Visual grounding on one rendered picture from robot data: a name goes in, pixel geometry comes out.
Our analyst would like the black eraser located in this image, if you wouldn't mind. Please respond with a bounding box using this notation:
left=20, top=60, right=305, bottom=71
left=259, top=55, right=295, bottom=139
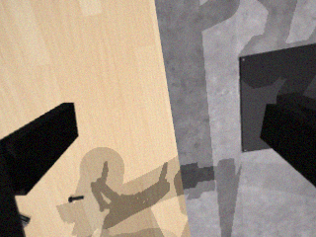
left=20, top=214, right=30, bottom=228

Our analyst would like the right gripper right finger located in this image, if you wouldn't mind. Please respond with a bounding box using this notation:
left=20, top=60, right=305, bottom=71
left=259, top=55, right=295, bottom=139
left=260, top=104, right=316, bottom=188

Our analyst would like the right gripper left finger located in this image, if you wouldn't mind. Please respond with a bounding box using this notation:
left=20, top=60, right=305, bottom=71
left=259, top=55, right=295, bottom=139
left=0, top=103, right=79, bottom=237

